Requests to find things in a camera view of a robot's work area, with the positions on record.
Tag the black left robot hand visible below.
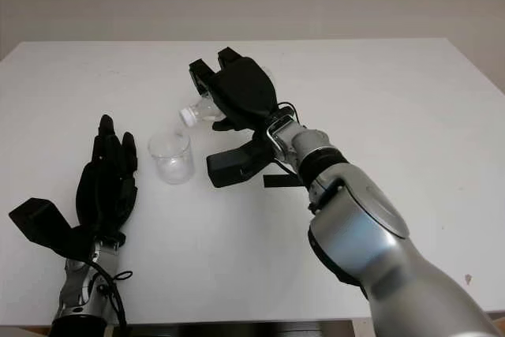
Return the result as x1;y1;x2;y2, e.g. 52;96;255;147
74;114;140;238

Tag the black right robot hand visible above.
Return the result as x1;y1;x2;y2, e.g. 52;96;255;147
188;47;279;133

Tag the clear plastic water bottle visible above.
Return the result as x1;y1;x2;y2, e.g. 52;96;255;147
179;66;278;128

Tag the clear glass cup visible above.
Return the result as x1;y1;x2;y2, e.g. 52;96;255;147
148;133;196;185

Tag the black tape strip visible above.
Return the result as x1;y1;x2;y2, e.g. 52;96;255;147
262;174;304;189

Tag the dark robot torso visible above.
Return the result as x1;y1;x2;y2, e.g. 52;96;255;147
128;323;372;337

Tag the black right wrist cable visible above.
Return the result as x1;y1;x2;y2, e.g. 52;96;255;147
271;101;301;177

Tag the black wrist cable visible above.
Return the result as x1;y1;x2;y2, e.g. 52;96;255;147
84;257;134;337
271;101;301;177

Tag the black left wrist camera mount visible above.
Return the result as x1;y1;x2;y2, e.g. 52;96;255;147
8;197;96;260

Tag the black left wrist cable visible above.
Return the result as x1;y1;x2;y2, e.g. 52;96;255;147
84;257;134;337

